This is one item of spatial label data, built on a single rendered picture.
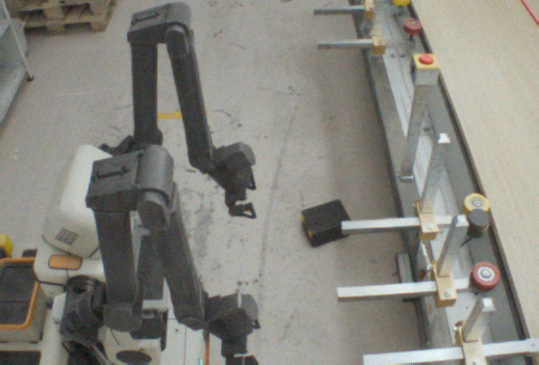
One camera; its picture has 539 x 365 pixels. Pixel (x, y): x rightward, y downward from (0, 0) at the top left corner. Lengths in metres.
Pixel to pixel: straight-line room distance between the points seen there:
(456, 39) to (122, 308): 1.81
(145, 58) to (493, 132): 1.25
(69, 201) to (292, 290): 1.58
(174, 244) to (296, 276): 1.70
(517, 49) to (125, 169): 1.92
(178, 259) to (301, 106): 2.49
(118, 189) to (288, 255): 1.90
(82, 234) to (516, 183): 1.31
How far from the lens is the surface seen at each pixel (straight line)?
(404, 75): 2.62
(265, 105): 3.38
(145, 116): 1.29
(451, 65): 2.26
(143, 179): 0.79
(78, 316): 1.17
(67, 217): 1.13
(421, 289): 1.57
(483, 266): 1.60
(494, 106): 2.10
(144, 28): 1.13
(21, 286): 1.68
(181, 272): 0.98
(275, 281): 2.57
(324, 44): 2.44
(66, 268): 1.24
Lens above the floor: 2.19
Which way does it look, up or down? 47 degrees down
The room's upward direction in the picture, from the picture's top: 4 degrees counter-clockwise
